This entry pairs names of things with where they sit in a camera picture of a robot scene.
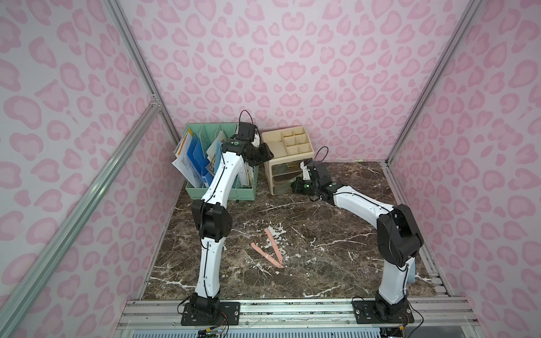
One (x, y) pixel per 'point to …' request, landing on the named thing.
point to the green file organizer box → (244, 186)
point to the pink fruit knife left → (268, 258)
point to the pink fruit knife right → (276, 251)
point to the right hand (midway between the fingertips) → (288, 184)
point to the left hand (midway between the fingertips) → (271, 152)
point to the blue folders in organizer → (196, 151)
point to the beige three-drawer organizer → (290, 146)
